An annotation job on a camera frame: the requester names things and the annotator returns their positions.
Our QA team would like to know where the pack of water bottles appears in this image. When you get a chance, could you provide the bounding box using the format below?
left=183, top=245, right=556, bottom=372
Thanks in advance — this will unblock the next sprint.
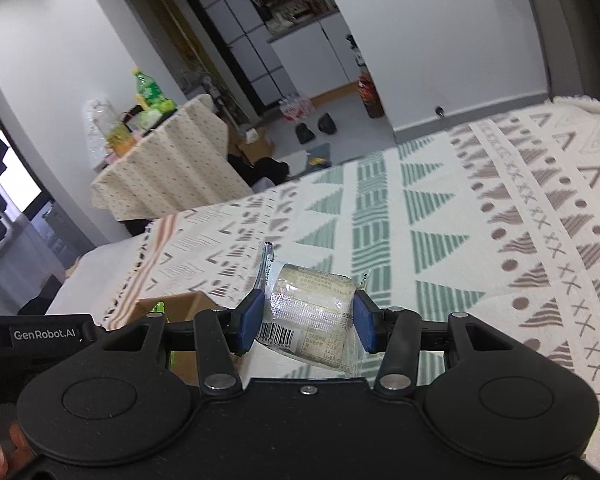
left=278, top=92, right=315, bottom=124

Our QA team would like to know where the brown cardboard box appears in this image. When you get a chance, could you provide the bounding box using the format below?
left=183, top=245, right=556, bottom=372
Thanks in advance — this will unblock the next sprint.
left=110, top=292, right=242, bottom=396

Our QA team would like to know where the clear oil jug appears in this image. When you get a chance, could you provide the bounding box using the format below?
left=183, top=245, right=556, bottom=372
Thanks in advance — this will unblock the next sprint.
left=94, top=102, right=136, bottom=158

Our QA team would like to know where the black slipper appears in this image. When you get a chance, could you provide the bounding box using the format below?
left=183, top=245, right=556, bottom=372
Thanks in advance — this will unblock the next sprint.
left=294, top=122, right=315, bottom=145
left=317, top=113, right=338, bottom=136

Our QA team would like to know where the patterned bed blanket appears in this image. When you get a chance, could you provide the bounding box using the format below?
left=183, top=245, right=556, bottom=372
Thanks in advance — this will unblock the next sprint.
left=102, top=98, right=600, bottom=471

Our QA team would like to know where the person's hand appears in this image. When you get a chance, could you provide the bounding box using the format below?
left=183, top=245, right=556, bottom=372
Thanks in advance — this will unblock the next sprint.
left=0, top=422, right=34, bottom=480

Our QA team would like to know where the blue floor mat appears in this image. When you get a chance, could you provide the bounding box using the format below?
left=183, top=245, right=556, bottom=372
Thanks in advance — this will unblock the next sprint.
left=280, top=143, right=332, bottom=179

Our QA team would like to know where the white rice cake packet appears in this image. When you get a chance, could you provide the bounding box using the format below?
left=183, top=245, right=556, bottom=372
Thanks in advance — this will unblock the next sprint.
left=256, top=242, right=362, bottom=376

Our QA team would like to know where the left black slipper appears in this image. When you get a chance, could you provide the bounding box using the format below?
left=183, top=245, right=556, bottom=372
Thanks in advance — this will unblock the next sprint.
left=294, top=122, right=315, bottom=145

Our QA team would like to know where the round table dotted tablecloth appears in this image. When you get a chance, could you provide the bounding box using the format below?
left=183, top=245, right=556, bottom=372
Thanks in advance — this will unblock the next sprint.
left=91, top=94, right=252, bottom=222

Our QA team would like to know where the small cardboard box floor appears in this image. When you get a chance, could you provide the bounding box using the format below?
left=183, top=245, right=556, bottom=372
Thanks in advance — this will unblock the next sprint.
left=238, top=127, right=275, bottom=164

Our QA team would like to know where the green soda bottle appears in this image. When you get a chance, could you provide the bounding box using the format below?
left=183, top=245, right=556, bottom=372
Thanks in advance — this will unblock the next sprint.
left=132, top=68, right=166, bottom=110

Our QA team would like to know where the white kitchen cabinet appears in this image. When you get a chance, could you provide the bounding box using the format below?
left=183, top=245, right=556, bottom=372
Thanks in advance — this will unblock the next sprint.
left=268, top=11, right=360, bottom=104

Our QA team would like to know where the dark soy sauce bottle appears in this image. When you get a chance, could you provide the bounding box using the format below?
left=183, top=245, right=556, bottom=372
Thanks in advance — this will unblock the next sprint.
left=356, top=67, right=385, bottom=119

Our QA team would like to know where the right black slipper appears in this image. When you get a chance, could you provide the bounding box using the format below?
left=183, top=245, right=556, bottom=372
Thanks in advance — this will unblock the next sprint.
left=317, top=113, right=338, bottom=136

